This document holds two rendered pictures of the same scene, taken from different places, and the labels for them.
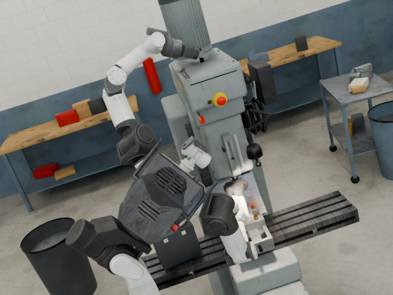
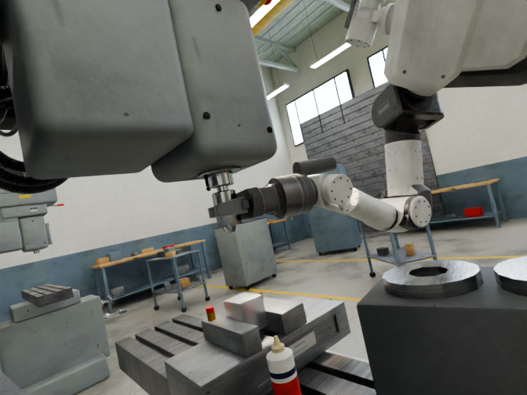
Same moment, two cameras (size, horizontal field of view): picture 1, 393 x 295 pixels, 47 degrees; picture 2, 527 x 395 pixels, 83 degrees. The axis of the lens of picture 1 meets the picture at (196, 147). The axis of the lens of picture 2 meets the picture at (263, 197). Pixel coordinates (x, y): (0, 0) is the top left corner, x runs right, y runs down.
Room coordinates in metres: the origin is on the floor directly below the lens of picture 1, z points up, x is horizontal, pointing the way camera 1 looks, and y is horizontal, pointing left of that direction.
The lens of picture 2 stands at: (2.39, 0.36, 1.21)
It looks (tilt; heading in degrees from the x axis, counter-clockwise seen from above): 3 degrees up; 232
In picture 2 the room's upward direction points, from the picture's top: 12 degrees counter-clockwise
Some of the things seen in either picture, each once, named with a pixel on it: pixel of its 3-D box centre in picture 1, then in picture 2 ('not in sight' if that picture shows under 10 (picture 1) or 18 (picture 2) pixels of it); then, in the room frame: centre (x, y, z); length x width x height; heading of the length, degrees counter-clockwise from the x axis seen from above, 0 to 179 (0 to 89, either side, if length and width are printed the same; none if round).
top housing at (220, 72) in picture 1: (206, 76); not in sight; (2.10, -0.14, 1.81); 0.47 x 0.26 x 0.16; 3
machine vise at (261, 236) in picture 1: (250, 226); (263, 335); (2.06, -0.15, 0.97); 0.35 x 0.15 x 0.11; 1
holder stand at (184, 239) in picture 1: (175, 241); (513, 376); (2.06, 0.26, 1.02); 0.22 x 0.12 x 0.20; 104
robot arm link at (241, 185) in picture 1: (235, 191); (268, 201); (2.00, -0.12, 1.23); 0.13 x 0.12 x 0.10; 76
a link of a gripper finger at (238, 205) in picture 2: not in sight; (231, 207); (2.09, -0.11, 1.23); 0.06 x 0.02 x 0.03; 166
